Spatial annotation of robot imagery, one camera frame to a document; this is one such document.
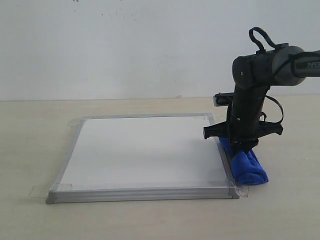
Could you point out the clear tape front left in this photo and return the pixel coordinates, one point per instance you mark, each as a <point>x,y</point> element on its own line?
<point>39,191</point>

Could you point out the blue microfiber cloth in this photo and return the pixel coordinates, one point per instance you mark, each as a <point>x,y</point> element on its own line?
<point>245,167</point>

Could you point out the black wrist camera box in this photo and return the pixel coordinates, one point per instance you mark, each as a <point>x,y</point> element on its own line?
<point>223,99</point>

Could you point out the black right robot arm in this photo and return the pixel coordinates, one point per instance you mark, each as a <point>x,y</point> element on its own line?
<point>272,65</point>

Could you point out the clear tape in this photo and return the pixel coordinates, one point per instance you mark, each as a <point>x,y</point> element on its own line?
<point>76,122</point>
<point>242,190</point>
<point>39,191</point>

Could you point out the clear tape front right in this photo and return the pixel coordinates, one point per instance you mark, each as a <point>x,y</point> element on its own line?
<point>242,190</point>

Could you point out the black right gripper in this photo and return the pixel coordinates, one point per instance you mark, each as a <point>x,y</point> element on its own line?
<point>245,122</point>

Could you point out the clear tape back left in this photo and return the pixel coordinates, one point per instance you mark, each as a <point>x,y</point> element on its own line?
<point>76,122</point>

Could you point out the white board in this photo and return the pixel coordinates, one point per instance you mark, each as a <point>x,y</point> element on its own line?
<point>144,157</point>

